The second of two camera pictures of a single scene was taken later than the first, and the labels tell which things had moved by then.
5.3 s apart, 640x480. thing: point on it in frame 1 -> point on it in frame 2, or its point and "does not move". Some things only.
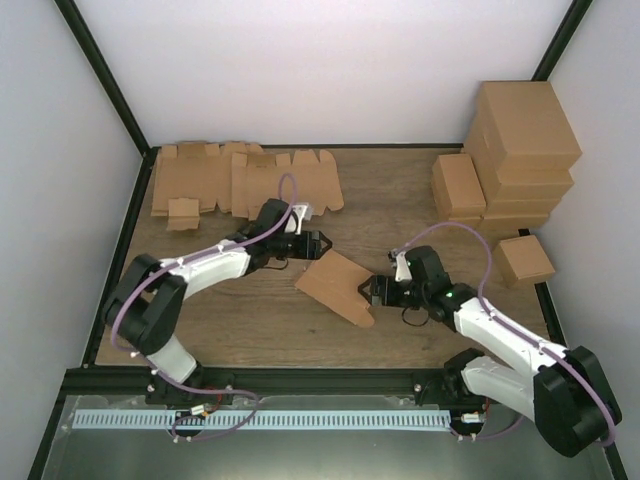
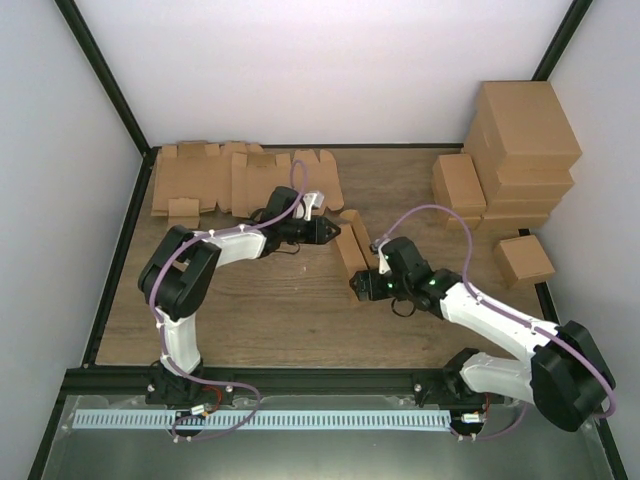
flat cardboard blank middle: (257, 177) does not move
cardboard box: (336, 281) -> (354, 244)
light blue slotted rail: (261, 419) does not move
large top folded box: (520, 126) does not move
